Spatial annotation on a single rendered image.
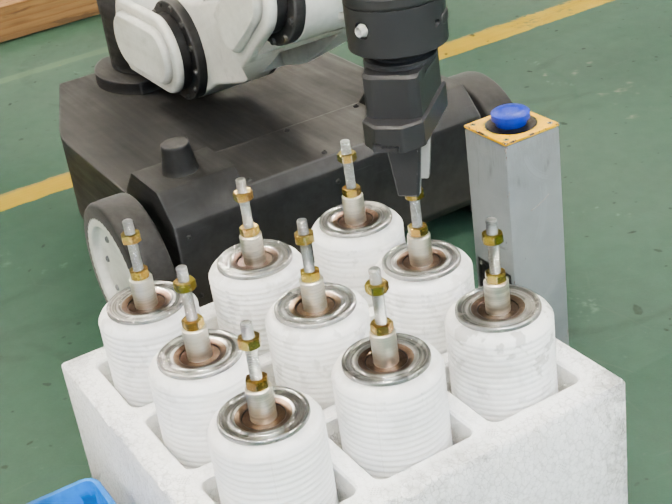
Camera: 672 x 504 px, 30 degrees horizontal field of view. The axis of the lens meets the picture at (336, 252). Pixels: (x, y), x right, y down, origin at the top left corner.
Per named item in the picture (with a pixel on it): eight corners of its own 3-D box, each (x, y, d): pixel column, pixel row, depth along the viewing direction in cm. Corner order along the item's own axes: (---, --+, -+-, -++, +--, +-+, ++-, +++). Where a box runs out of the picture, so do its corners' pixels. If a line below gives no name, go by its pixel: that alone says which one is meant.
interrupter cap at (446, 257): (444, 238, 123) (443, 231, 123) (473, 271, 117) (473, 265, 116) (371, 257, 122) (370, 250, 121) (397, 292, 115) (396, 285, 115)
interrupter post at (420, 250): (429, 255, 120) (425, 225, 119) (438, 266, 118) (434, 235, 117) (405, 261, 120) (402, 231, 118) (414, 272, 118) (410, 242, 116)
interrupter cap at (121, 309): (192, 282, 122) (190, 276, 121) (180, 324, 115) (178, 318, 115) (116, 289, 123) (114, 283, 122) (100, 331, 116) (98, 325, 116)
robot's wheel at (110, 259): (102, 316, 169) (69, 182, 159) (136, 302, 171) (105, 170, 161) (162, 380, 153) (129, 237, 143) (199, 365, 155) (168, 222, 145)
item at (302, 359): (351, 421, 129) (328, 269, 120) (408, 463, 121) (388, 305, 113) (273, 463, 124) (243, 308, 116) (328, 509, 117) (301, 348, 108)
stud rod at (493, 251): (497, 291, 110) (491, 215, 106) (505, 295, 109) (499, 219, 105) (489, 295, 109) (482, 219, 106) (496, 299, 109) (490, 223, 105)
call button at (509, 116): (483, 128, 130) (482, 110, 129) (514, 117, 131) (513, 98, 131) (508, 139, 127) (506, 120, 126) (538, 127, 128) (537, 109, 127)
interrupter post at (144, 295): (161, 298, 120) (154, 269, 118) (157, 312, 118) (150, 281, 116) (137, 301, 120) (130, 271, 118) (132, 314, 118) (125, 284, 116)
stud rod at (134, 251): (150, 288, 118) (134, 218, 115) (146, 294, 117) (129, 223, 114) (140, 288, 119) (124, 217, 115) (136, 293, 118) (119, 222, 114)
